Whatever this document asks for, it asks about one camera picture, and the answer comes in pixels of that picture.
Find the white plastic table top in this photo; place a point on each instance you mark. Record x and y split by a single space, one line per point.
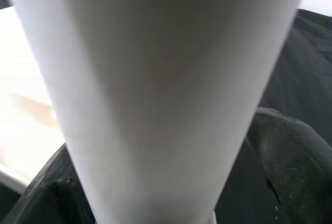
20 78

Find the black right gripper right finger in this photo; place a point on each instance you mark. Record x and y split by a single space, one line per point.
298 169

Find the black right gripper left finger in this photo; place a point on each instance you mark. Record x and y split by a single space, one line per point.
52 195

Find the black table cloth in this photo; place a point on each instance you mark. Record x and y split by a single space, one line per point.
306 66

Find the white plastic table leg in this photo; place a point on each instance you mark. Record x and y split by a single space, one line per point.
155 78

